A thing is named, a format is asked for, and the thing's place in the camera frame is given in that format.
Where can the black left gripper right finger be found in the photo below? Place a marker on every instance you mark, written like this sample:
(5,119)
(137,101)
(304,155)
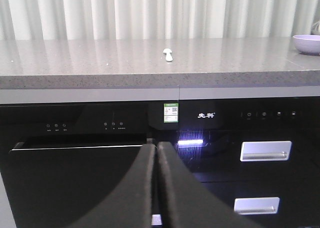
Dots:
(184,202)

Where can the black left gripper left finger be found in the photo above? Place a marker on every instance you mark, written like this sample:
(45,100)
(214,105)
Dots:
(130,203)

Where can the mint green plastic spoon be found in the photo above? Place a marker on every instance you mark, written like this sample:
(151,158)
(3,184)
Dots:
(168,54)

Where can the purple plastic bowl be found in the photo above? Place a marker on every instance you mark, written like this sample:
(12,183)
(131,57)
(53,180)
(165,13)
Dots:
(309,44)

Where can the black disinfection cabinet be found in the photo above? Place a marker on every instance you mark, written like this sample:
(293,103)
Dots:
(208,139)

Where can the green white energy label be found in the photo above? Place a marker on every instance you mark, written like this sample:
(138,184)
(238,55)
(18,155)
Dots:
(171,112)

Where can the white pleated curtain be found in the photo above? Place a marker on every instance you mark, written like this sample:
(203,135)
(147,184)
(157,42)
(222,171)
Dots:
(155,19)

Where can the lower silver drawer handle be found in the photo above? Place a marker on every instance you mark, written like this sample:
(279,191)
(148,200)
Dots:
(256,205)

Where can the silver drawer handle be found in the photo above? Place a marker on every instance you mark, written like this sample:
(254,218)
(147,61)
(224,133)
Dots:
(252,151)
(256,205)

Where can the upper silver drawer handle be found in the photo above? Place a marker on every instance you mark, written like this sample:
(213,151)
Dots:
(252,151)

